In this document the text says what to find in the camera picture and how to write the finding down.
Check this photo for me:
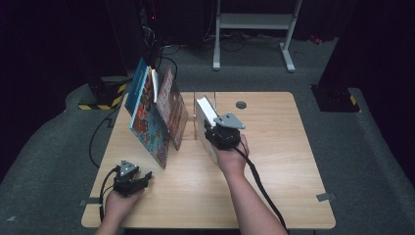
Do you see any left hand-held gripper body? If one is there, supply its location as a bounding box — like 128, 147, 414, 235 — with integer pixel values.
113, 160, 145, 198

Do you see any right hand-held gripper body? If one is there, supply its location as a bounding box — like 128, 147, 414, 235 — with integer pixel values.
208, 112, 247, 151

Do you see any white book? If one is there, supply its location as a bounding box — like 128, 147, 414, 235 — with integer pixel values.
194, 95, 220, 165

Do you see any clear acrylic book rack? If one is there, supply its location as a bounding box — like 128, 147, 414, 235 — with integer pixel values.
182, 91, 218, 141

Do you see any red-brown and purple magazine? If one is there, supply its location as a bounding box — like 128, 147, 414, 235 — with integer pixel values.
150, 67, 190, 151

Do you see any teal and green picture book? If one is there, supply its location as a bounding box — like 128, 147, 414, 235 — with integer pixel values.
129, 65, 171, 169

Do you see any person's left hand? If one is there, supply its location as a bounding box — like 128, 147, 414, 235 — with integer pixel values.
104, 188, 145, 227

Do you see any person's right hand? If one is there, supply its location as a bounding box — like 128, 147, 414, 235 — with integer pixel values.
213, 133, 251, 178

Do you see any grey tape piece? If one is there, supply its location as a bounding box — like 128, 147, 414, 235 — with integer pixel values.
315, 192, 337, 203
79, 197, 102, 207

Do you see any black stand base yellow-striped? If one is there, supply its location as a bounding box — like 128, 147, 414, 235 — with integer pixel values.
311, 84, 361, 114
77, 76, 127, 112

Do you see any white metal stand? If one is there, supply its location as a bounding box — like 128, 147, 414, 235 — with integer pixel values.
212, 0, 302, 73

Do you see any black computer rack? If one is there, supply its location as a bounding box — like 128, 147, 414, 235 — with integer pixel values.
104, 0, 164, 72

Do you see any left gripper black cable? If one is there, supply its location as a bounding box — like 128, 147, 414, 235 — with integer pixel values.
98, 165, 122, 223

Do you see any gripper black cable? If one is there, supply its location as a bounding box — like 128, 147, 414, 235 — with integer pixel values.
233, 135, 289, 233
98, 165, 122, 223

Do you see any black floor cable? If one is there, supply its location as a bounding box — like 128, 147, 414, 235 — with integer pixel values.
88, 107, 120, 169

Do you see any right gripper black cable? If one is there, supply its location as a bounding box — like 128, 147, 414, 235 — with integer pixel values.
233, 135, 289, 233

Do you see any black looped cable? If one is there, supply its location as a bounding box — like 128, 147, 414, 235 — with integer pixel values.
153, 45, 179, 81

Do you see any tangle of black cables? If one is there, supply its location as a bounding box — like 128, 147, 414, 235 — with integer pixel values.
204, 30, 285, 53

